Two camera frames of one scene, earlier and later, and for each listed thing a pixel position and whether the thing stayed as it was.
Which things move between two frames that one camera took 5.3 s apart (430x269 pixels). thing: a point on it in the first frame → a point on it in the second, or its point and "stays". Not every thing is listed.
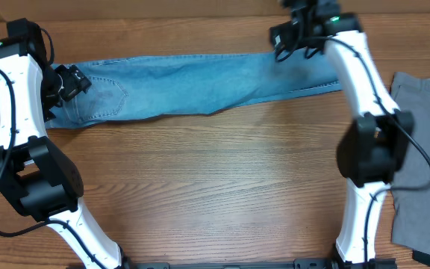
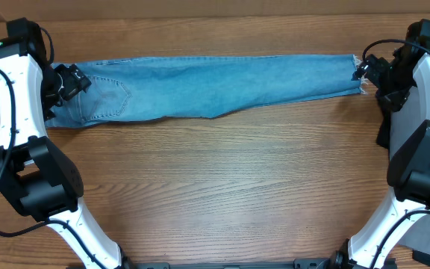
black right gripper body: (281, 39) → (374, 68)
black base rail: (298, 264) stays
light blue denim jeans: (157, 88) stays
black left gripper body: (62, 84) stays
